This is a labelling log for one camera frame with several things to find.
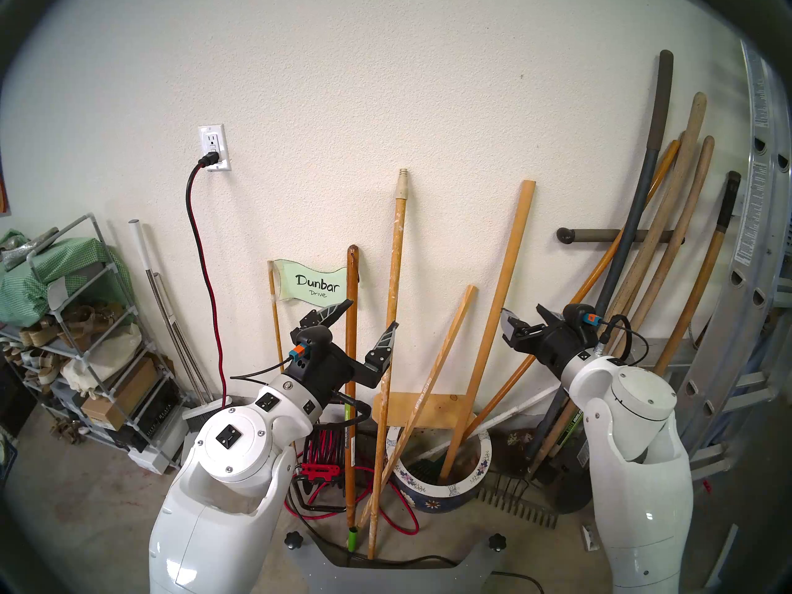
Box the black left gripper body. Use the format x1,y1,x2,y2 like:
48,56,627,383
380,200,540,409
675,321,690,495
286,344,374,415

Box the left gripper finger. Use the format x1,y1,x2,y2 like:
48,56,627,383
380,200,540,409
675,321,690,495
299,298,355,330
363,321,400,387

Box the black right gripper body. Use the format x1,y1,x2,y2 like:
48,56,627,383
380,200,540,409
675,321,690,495
515,325,600,381

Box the thick light wooden pole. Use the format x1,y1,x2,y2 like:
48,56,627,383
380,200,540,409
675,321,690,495
438,179,536,483

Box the paint-speckled pole with threaded tip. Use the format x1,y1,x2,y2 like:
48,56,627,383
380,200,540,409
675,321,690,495
368,169,410,561

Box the floral ceramic pot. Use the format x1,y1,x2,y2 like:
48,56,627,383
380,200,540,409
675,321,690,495
387,427,494,514

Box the brown stick with hole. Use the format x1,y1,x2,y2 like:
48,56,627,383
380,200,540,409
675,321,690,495
345,245,360,528

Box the Dunbar Drive flag sign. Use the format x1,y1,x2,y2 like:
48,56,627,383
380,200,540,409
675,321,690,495
267,259,349,361

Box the thin square wooden stick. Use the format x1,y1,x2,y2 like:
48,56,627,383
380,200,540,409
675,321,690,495
359,285,478,532

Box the plywood board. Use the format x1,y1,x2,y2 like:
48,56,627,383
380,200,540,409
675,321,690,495
373,392,477,431

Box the grey metal step stool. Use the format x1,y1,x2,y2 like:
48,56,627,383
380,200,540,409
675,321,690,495
643,336,697,383

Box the white floor tool head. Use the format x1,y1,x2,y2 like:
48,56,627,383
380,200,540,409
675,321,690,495
181,396,233,439

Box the black shovel blade with stickers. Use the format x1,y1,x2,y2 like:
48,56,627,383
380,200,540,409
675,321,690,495
535,407,595,514

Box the chrome metal rod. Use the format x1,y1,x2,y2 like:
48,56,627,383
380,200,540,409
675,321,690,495
147,271,214,405

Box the black rod with green tip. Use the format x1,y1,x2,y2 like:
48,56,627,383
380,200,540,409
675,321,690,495
343,401,363,553

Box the metal rake head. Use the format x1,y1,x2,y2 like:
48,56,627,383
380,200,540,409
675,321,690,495
476,475,559,530

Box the black box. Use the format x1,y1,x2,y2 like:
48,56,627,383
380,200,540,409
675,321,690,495
114,382,183,451

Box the white plastic box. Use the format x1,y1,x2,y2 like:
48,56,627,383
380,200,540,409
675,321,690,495
126,423,186,475

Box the white and metal poles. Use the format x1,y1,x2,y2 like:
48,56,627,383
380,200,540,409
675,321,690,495
128,220,208,405

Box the grey metal shoe rack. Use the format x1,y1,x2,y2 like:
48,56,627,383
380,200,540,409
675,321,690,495
0,212,189,470

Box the brown cardboard box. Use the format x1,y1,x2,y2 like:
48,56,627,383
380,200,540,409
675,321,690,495
79,356,160,429

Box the white cloth bag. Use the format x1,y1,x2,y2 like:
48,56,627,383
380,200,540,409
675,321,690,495
59,324,143,389

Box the tan woven sandal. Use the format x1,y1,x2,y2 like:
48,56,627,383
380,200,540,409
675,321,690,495
15,317,66,346
59,303,124,334

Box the aluminium ladder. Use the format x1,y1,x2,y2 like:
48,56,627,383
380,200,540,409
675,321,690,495
579,39,792,590

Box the green checkered cloth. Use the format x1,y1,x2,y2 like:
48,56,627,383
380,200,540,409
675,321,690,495
0,228,134,326

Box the silver glitter shoe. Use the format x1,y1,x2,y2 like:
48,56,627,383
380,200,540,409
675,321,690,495
0,226,61,270

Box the dark blue crate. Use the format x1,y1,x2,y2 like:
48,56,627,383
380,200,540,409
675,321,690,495
0,429,18,494

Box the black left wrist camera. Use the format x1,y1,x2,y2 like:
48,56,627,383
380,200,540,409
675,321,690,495
290,325,335,368

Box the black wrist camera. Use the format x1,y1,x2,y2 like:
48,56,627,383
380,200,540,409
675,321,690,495
290,325,335,368
562,302,610,335

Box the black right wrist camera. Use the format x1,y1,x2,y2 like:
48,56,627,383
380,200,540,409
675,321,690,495
562,302,610,335

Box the red extension cord reel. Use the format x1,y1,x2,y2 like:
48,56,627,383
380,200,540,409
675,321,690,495
285,421,421,536

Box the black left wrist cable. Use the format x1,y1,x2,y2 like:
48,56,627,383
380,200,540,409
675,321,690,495
229,359,290,383

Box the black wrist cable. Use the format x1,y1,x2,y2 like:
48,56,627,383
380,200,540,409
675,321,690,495
597,314,650,371
229,359,290,383

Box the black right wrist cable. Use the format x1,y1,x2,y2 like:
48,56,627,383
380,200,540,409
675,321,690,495
597,314,650,371

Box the grey wall hook bar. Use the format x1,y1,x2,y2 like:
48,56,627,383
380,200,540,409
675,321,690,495
556,228,686,246

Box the wooden handle with black grip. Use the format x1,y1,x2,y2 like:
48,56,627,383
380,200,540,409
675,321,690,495
653,171,742,380

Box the black red power cord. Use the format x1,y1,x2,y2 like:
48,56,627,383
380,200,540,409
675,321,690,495
186,155,228,408

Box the black floor cable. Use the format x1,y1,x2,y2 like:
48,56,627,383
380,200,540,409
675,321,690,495
288,475,462,570

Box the long pale wooden handle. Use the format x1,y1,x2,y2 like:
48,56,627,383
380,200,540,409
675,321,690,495
529,92,707,476

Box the white wall outlet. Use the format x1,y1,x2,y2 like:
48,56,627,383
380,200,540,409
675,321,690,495
198,124,232,171

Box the shorter pale wooden handle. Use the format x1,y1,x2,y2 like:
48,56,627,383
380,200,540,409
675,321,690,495
619,136,715,340

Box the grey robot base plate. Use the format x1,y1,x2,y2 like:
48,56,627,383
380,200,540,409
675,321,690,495
283,531,508,594

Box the dark handle with grey grip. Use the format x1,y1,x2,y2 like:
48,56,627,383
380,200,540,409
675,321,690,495
526,49,674,479

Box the brown strappy sandal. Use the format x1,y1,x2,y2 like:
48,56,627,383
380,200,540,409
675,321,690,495
49,413,84,444

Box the white strappy sandal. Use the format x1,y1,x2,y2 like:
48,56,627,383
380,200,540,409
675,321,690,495
22,348,59,383

